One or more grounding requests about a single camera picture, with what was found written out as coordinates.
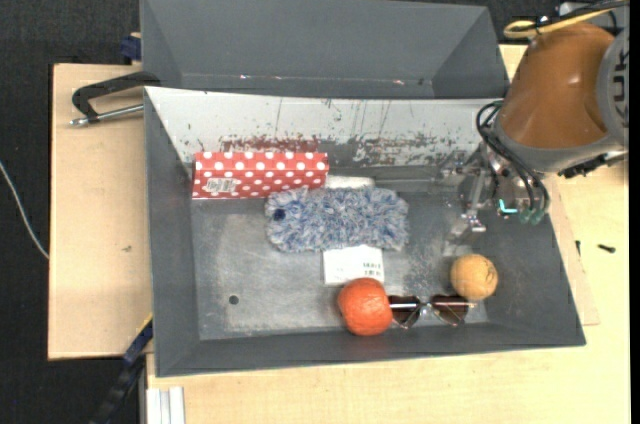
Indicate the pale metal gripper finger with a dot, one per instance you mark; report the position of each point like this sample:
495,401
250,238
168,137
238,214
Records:
472,222
456,171

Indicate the tan ball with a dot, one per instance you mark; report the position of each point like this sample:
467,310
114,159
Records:
473,277

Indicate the heart-shaped sunglasses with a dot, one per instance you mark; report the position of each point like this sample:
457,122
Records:
450,309

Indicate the white paper label card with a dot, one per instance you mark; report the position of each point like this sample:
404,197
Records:
352,266

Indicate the orange toy fruit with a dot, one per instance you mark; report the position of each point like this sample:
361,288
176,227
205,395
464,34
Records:
364,307

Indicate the red white-dotted box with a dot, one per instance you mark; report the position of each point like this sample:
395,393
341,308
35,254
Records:
260,172

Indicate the grey metal bin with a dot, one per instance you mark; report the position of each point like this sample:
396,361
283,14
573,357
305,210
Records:
280,282

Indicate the pale wood flat board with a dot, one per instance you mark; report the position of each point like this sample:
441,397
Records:
100,212

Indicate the black cylinder on white bracket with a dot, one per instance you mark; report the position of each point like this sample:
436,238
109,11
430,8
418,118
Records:
580,167

